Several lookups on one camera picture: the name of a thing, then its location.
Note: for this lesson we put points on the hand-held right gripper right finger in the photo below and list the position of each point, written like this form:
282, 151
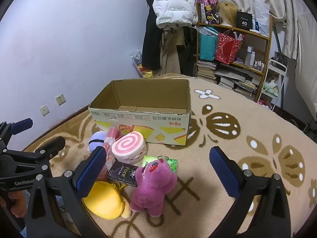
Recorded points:
224, 173

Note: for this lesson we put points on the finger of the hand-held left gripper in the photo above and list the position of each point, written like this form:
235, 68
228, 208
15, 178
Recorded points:
22, 125
53, 146

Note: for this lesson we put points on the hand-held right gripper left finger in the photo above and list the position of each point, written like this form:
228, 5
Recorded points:
91, 173

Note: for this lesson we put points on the yellow plush toy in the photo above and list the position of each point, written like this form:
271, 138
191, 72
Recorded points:
104, 198

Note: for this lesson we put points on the purple round plush toy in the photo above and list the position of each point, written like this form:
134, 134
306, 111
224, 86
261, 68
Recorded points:
97, 140

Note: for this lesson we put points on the pink swirl roll plush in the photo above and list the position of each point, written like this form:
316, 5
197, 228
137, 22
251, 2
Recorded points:
128, 146

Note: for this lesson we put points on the green tissue packet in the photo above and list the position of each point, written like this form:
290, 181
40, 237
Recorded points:
148, 160

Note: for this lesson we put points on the purple bear plush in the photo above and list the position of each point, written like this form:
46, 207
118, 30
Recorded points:
153, 188

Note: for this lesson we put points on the cardboard box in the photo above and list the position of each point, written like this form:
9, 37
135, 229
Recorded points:
138, 124

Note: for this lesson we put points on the person's left hand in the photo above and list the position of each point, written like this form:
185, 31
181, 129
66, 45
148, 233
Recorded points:
17, 203

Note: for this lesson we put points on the black tissue packet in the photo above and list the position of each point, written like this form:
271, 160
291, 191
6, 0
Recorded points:
122, 172

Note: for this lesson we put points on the beige patterned blanket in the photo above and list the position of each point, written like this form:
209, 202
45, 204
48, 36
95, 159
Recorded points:
223, 133

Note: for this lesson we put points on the pink plastic-wrapped packet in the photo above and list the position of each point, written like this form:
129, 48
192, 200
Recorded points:
114, 132

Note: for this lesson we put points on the pile of books and papers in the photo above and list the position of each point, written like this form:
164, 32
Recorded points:
237, 81

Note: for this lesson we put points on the green and white packet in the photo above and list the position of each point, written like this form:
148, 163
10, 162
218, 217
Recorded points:
270, 85

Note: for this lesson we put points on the stack of books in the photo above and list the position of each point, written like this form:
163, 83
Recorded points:
206, 70

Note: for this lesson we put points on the row of small cosmetic bottles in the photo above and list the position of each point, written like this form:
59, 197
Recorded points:
259, 65

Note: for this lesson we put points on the yellow snack bag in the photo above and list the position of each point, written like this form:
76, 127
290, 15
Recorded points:
146, 72

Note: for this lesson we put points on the white lotion bottle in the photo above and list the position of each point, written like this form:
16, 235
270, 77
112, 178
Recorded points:
252, 59
248, 57

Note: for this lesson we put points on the white metal cart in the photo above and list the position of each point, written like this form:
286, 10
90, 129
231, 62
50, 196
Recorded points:
278, 65

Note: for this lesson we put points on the clear printed bag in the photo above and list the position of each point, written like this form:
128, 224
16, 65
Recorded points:
136, 57

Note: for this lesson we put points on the dark hanging garment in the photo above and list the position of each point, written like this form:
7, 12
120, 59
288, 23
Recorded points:
190, 54

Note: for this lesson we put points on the red patterned bag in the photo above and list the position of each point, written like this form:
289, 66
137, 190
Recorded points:
226, 49

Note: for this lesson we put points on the teal bag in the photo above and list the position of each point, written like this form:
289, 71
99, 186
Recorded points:
208, 47

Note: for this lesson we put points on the beige coat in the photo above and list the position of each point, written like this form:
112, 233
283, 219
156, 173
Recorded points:
169, 54

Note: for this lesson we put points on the white panel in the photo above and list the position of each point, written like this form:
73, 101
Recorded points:
308, 67

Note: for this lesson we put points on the wooden shelf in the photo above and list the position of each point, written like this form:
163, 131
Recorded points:
257, 36

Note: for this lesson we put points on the black coat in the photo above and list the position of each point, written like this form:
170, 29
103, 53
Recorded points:
151, 42

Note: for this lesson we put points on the clear zip bag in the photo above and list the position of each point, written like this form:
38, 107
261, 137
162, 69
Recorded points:
206, 30

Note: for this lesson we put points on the black box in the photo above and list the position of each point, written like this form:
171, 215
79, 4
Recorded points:
244, 19

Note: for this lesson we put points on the white plastic bag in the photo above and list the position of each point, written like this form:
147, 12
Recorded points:
262, 17

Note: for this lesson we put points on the blonde wig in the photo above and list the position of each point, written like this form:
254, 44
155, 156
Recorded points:
226, 10

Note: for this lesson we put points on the purple patterned bag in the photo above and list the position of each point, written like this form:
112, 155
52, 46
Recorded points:
208, 7

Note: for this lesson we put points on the white puffer jacket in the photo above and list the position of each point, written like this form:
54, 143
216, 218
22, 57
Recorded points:
173, 5

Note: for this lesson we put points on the wall socket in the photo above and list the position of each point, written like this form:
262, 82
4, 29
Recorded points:
60, 99
44, 110

